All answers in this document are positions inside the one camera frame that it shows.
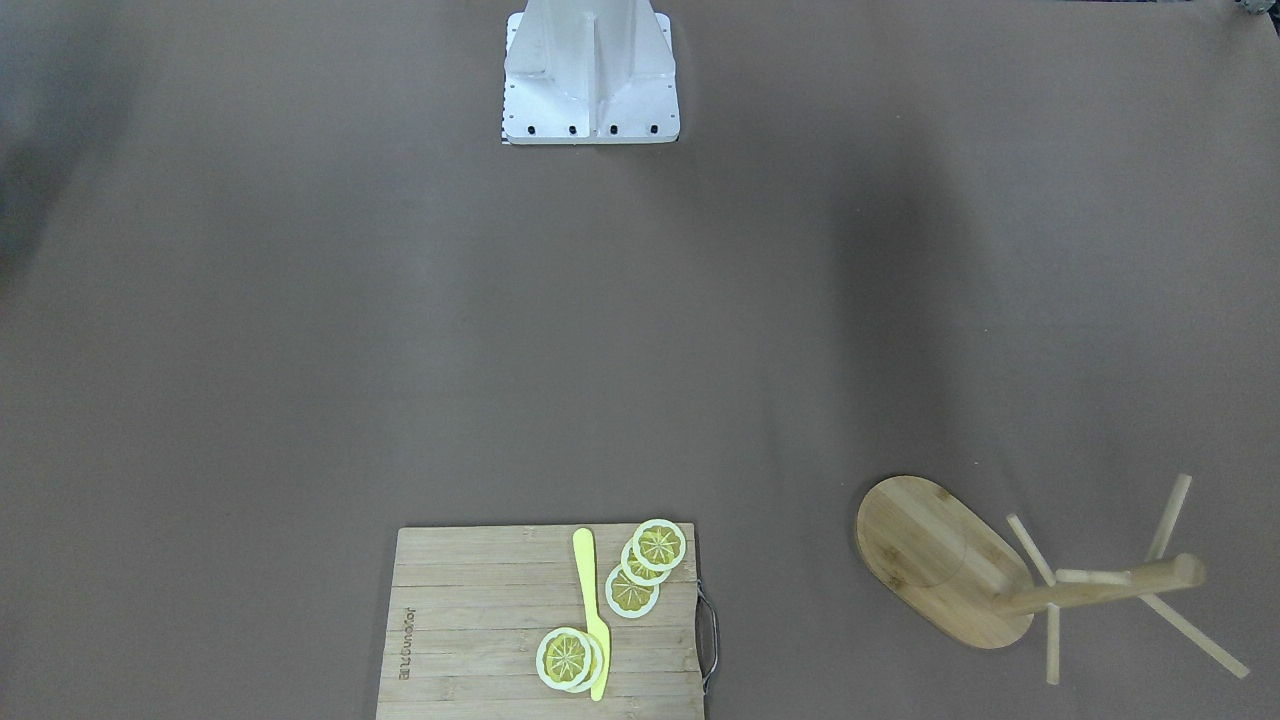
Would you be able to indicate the wooden cup rack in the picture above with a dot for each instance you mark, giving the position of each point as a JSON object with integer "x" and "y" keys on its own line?
{"x": 954, "y": 569}

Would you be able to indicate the lemon slice middle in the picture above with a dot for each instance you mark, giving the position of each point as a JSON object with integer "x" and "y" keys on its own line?
{"x": 637, "y": 572}

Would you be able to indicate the lemon slice lower cluster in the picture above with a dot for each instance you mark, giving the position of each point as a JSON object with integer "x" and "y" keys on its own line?
{"x": 628, "y": 599}

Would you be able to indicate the lemon slice behind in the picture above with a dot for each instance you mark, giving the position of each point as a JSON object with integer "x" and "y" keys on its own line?
{"x": 597, "y": 660}

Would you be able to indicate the bamboo cutting board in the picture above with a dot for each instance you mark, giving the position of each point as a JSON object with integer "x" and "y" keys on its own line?
{"x": 468, "y": 607}

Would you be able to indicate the lemon slice front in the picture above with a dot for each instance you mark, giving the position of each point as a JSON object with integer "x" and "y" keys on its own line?
{"x": 566, "y": 660}

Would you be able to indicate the white camera mast base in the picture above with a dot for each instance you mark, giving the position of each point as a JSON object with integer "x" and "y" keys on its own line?
{"x": 589, "y": 73}

